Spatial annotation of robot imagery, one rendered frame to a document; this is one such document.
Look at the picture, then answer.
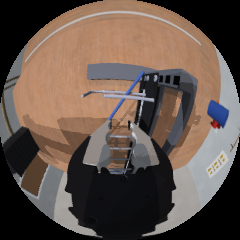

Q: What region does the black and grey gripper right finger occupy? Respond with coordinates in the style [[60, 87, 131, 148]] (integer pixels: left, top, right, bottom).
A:
[[128, 120, 176, 191]]

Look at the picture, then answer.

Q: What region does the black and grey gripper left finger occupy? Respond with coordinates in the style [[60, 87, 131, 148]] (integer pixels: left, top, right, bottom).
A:
[[65, 119, 112, 194]]

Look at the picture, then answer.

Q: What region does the blue cable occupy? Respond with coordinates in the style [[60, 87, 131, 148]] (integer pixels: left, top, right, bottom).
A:
[[108, 71, 145, 120]]

